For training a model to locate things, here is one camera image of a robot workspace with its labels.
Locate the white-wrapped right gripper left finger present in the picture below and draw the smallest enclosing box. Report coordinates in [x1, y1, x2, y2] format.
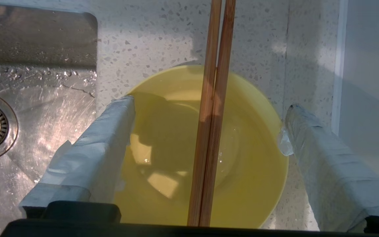
[18, 95, 136, 223]

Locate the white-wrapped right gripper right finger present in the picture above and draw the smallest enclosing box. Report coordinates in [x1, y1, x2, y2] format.
[277, 104, 379, 234]

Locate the yellow plastic bowl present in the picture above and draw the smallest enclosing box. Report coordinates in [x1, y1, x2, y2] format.
[114, 65, 289, 229]

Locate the stainless steel sink basin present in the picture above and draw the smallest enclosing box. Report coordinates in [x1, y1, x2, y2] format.
[0, 3, 98, 237]

